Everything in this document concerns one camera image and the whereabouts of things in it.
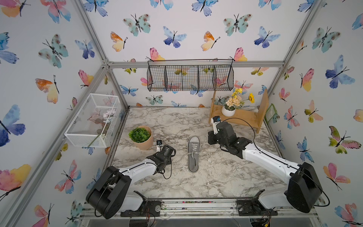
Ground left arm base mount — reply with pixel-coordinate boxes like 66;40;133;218
119;191;162;217

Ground wooden shelf rack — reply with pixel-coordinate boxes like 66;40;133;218
208;91;268;134

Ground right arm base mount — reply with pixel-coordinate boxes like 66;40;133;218
236;189;278;216

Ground green plant in terracotta pot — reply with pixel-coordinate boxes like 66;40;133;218
129;126;154;150

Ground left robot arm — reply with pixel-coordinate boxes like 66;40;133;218
86;145;176;219

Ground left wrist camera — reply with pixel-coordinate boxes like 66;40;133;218
156;140;163;152

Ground white mesh wall basket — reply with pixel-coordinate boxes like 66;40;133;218
64;93;122;148

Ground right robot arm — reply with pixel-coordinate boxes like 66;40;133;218
208;116;323;214

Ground green framed wall card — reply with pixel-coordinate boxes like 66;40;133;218
265;104;279;124

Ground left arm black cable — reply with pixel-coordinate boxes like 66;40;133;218
158;158;173;180

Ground aluminium front rail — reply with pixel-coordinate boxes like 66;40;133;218
78;198;320;219

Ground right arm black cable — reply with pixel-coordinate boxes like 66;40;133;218
221;117;331;208

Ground black wire wall basket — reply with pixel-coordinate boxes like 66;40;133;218
147;59;234;92

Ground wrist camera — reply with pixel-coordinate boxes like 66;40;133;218
211;115;221;135
156;140;163;152

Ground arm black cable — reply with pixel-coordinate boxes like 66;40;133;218
221;117;331;208
158;158;173;180

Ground grey canvas sneaker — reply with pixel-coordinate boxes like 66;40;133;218
188;136;201;173

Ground white shoelace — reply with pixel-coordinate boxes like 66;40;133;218
171;144;203;163

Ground flowers in white pot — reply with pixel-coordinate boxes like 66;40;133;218
222;88;255;117

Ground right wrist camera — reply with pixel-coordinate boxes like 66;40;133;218
211;115;221;135

